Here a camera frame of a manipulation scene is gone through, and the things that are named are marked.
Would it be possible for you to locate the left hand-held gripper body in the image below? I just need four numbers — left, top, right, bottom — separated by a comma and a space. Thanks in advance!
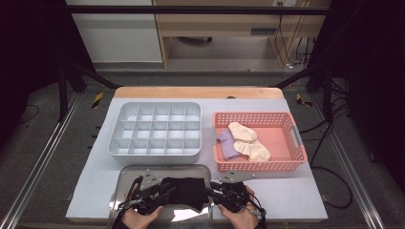
132, 169, 170, 215

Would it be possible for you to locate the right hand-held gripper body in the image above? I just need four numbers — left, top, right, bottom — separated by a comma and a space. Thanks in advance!
211, 171, 256, 214

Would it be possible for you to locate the black sock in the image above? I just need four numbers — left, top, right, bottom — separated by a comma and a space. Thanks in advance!
160, 177, 210, 212

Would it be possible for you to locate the transparent grey box lid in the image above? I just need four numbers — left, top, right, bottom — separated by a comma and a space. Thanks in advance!
108, 163, 214, 228

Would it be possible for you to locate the grey divided storage box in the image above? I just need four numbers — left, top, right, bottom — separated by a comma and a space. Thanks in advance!
107, 100, 203, 165

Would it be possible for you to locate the purple sock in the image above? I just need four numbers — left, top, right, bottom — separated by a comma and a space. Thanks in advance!
217, 128, 243, 161

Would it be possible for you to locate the cream sock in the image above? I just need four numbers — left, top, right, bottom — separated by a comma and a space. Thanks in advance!
233, 139, 272, 162
227, 121, 258, 143

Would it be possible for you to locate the pink perforated basket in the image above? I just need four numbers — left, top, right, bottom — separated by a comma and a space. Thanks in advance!
212, 111, 309, 174

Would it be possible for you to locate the person's left hand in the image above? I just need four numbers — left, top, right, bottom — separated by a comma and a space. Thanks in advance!
121, 205, 163, 229

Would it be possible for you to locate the person's right hand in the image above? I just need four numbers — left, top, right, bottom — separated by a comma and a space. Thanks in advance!
217, 190, 259, 229

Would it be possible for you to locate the yellow black tape strip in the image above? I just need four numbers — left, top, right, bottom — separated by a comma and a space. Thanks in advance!
295, 93, 313, 108
91, 92, 105, 110

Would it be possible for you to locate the black metal stand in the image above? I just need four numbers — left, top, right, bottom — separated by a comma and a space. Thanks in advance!
272, 61, 335, 123
56, 60, 121, 122

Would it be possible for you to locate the white cabinet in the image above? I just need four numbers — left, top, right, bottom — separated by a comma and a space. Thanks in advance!
65, 0, 164, 64

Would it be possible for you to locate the wooden desk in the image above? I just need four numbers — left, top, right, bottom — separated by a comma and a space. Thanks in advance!
152, 0, 332, 69

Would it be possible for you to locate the black horizontal bar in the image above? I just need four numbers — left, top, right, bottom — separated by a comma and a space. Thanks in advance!
63, 5, 332, 16

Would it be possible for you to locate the black curtain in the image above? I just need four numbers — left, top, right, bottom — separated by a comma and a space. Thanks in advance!
0, 0, 95, 151
313, 0, 405, 185

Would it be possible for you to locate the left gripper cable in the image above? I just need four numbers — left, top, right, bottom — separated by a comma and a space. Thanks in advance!
111, 176, 144, 229

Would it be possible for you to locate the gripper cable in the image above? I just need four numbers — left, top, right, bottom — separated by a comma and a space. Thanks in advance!
246, 192, 268, 229
111, 176, 144, 229

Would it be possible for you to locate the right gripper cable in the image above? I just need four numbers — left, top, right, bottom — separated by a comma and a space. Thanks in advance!
246, 192, 268, 229

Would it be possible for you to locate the aluminium rail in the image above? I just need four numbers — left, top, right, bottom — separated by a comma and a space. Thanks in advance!
309, 94, 386, 229
0, 92, 82, 229

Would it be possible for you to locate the black looped floor cable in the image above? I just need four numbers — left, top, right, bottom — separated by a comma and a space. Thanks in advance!
311, 165, 353, 210

